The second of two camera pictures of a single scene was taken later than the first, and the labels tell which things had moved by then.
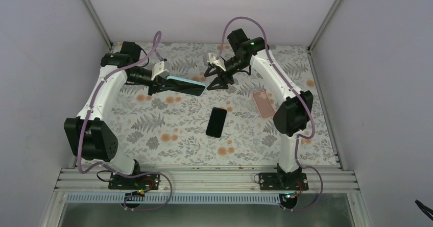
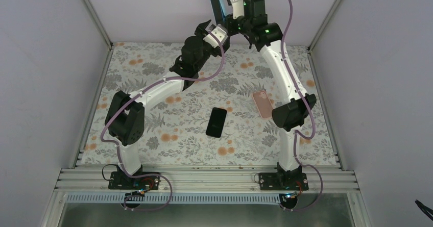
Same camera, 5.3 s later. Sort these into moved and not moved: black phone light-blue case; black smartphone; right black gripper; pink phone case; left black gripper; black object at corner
Moved: right black gripper; left black gripper; black phone light-blue case
Not moved: black object at corner; pink phone case; black smartphone
